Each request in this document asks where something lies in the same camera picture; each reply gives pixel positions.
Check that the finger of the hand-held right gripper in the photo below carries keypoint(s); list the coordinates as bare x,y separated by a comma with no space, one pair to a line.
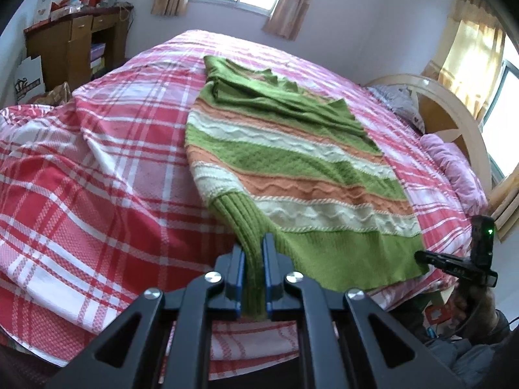
458,265

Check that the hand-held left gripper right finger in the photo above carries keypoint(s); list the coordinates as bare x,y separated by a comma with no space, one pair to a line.
266,269

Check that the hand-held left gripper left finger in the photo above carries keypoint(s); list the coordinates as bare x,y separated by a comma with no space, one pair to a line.
239,279

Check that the green orange striped knit sweater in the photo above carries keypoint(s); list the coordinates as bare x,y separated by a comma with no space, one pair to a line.
292,162

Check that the person's right hand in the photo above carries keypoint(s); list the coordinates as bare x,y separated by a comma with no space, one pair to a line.
482,312

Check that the pink quilt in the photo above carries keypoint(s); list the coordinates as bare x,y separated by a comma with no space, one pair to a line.
454,170

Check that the person's grey clothing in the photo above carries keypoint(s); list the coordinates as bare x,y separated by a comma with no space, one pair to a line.
458,356

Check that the side window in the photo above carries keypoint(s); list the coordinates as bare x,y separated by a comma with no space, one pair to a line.
505,129

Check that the wooden bed headboard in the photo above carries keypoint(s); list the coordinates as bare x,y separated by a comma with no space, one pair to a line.
450,109

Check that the grey patterned pillow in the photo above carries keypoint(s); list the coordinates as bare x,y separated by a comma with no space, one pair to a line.
399,103

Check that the red plaid bedsheet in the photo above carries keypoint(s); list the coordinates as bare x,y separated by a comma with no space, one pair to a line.
101,162

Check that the yellow curtain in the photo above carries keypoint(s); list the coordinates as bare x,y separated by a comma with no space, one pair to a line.
470,48

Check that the brown patterned bag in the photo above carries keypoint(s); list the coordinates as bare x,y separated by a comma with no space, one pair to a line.
56,95

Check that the stacked boxes under desk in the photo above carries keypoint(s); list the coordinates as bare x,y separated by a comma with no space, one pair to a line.
98,58

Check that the brown wooden desk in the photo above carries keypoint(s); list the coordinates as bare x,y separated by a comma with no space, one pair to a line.
61,52

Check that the white paper bag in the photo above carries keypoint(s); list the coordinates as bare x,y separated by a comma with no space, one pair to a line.
29,81

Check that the white card box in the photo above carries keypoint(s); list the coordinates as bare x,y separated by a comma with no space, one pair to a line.
43,6

